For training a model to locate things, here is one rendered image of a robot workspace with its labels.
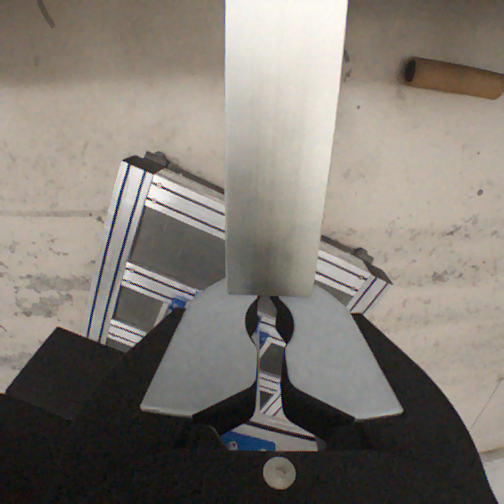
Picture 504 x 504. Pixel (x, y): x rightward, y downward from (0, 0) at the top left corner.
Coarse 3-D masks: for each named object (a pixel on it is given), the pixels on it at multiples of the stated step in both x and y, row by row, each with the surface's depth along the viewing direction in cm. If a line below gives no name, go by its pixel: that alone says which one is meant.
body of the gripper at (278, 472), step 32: (192, 448) 5; (224, 448) 5; (352, 448) 5; (128, 480) 4; (160, 480) 4; (192, 480) 5; (224, 480) 5; (256, 480) 5; (288, 480) 5; (320, 480) 5; (352, 480) 5; (384, 480) 5; (416, 480) 4
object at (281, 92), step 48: (240, 0) 6; (288, 0) 6; (336, 0) 6; (240, 48) 6; (288, 48) 6; (336, 48) 6; (240, 96) 7; (288, 96) 7; (336, 96) 7; (240, 144) 8; (288, 144) 8; (240, 192) 8; (288, 192) 8; (240, 240) 9; (288, 240) 9; (240, 288) 10; (288, 288) 10
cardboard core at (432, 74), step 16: (416, 64) 70; (432, 64) 70; (448, 64) 70; (416, 80) 72; (432, 80) 72; (448, 80) 71; (464, 80) 70; (480, 80) 70; (496, 80) 70; (480, 96) 75; (496, 96) 73
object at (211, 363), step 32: (224, 288) 11; (192, 320) 9; (224, 320) 9; (256, 320) 11; (192, 352) 8; (224, 352) 8; (256, 352) 8; (160, 384) 7; (192, 384) 7; (224, 384) 7; (256, 384) 7; (192, 416) 6; (224, 416) 7
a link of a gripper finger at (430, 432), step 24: (384, 336) 9; (384, 360) 8; (408, 360) 8; (408, 384) 7; (432, 384) 7; (408, 408) 6; (432, 408) 6; (360, 432) 6; (384, 432) 6; (408, 432) 6; (432, 432) 6; (456, 432) 6; (408, 456) 5; (432, 456) 5; (456, 456) 5; (456, 480) 5; (480, 480) 5
